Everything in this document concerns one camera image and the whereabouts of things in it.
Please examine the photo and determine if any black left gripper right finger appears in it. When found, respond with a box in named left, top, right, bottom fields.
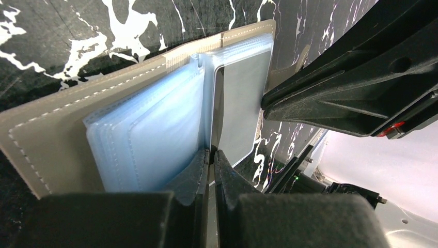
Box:
left=214, top=150, right=389, bottom=247

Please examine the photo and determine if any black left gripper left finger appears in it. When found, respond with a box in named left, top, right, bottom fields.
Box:
left=13, top=150, right=210, bottom=247

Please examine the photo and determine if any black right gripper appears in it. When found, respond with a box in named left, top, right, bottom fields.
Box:
left=260, top=0, right=438, bottom=206

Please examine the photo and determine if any thin grey credit card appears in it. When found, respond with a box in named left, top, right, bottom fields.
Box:
left=211, top=50, right=271, bottom=166

